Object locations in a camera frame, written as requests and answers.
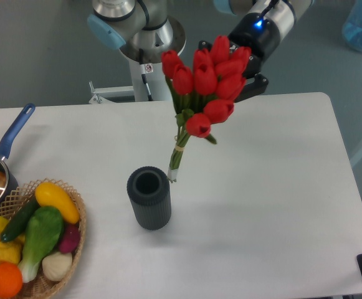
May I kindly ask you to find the red tulip bouquet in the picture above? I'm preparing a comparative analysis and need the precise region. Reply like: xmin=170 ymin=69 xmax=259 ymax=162
xmin=161 ymin=36 xmax=252 ymax=183

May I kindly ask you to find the woven wicker basket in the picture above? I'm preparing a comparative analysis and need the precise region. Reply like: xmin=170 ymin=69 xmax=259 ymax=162
xmin=0 ymin=179 xmax=87 ymax=298

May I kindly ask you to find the dark grey ribbed vase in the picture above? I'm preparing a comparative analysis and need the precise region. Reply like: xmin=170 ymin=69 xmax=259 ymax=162
xmin=126 ymin=166 xmax=171 ymax=230

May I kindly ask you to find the orange fruit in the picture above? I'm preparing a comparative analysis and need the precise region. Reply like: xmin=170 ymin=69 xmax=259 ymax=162
xmin=0 ymin=262 xmax=23 ymax=298

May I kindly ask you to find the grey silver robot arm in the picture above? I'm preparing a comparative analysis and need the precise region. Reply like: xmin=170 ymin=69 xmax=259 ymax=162
xmin=87 ymin=1 xmax=313 ymax=103

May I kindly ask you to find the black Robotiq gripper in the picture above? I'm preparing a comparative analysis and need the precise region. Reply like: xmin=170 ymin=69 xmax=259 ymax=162
xmin=198 ymin=12 xmax=281 ymax=103

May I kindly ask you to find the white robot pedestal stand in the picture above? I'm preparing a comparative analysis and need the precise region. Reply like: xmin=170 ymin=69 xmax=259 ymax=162
xmin=89 ymin=59 xmax=172 ymax=104

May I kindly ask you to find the white garlic bulb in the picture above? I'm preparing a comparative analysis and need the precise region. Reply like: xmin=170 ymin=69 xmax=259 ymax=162
xmin=42 ymin=251 xmax=72 ymax=282

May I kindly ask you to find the green bok choy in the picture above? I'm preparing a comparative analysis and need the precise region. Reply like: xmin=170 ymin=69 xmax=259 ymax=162
xmin=18 ymin=206 xmax=64 ymax=283

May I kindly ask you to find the black cable on pedestal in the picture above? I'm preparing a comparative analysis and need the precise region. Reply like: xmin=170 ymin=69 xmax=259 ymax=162
xmin=138 ymin=49 xmax=155 ymax=102

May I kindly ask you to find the dark green cucumber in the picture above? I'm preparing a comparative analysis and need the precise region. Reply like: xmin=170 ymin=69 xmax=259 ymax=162
xmin=0 ymin=197 xmax=40 ymax=242

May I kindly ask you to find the yellow squash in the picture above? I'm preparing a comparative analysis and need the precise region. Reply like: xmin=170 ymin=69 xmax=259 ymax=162
xmin=35 ymin=182 xmax=80 ymax=224

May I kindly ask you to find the blue handled saucepan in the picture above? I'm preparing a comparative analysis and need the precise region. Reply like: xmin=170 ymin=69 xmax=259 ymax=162
xmin=0 ymin=103 xmax=36 ymax=204

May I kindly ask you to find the purple red onion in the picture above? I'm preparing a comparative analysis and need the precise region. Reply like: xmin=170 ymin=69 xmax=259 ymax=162
xmin=58 ymin=224 xmax=80 ymax=254

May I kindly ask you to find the yellow bell pepper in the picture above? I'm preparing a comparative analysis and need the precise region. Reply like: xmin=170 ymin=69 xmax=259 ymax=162
xmin=0 ymin=238 xmax=23 ymax=268

